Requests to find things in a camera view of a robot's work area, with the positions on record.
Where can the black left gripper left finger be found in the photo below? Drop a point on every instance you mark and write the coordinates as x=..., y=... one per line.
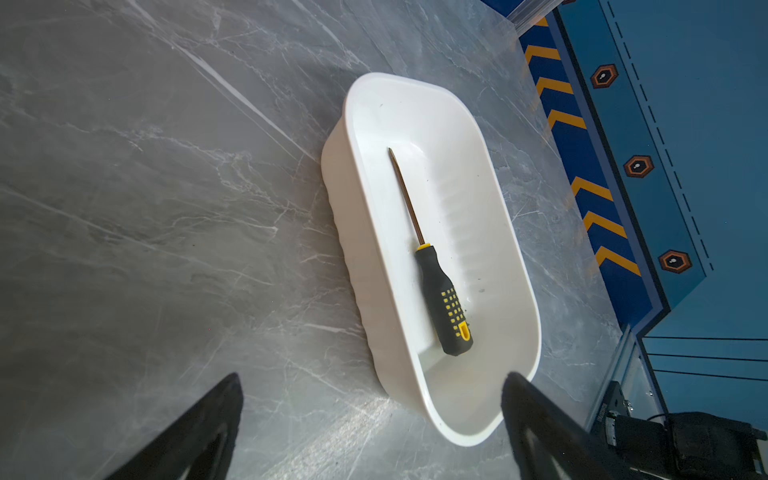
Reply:
x=199, y=444

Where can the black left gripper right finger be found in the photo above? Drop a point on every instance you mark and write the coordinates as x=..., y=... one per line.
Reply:
x=547, y=443

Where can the black yellow screwdriver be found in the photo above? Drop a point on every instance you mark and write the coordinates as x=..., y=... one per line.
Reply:
x=443, y=305

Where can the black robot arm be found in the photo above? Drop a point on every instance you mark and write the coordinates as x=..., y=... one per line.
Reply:
x=689, y=445

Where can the white plastic bin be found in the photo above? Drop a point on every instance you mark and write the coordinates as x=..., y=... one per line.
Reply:
x=459, y=205

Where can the aluminium table edge rail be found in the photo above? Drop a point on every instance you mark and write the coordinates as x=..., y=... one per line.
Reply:
x=629, y=386

